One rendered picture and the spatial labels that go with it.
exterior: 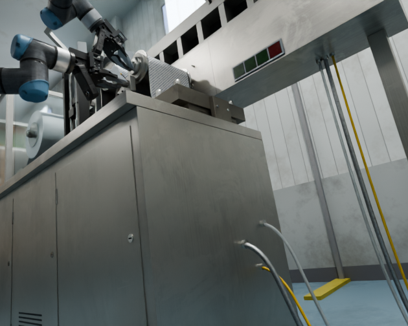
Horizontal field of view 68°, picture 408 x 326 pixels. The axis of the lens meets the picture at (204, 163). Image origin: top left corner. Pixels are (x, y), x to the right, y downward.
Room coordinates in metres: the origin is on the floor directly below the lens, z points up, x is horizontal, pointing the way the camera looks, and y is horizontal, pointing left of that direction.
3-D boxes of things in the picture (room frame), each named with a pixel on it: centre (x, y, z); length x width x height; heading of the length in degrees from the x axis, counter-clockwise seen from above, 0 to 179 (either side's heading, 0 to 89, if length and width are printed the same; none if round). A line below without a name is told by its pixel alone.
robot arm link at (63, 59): (0.84, 0.41, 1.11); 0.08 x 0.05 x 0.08; 49
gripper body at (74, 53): (0.90, 0.36, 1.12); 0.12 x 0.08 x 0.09; 139
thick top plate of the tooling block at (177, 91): (1.15, -0.02, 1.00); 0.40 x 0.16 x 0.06; 139
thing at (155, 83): (1.20, 0.09, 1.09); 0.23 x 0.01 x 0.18; 139
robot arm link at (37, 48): (0.78, 0.46, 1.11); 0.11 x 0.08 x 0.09; 139
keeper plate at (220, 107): (1.10, -0.10, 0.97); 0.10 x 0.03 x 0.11; 139
